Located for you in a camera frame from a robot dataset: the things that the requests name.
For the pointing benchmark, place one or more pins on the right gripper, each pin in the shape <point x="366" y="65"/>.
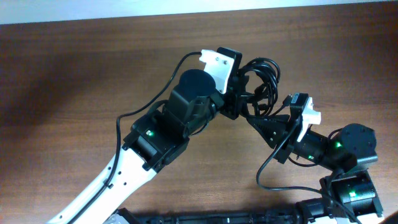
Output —
<point x="272" y="127"/>

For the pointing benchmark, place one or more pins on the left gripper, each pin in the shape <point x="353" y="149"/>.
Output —
<point x="232" y="94"/>

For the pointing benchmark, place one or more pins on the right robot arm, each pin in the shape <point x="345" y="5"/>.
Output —
<point x="348" y="194"/>

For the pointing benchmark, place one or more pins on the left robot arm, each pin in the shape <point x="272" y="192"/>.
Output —
<point x="155" y="140"/>

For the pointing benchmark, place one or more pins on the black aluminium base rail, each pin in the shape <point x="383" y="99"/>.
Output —
<point x="217" y="217"/>

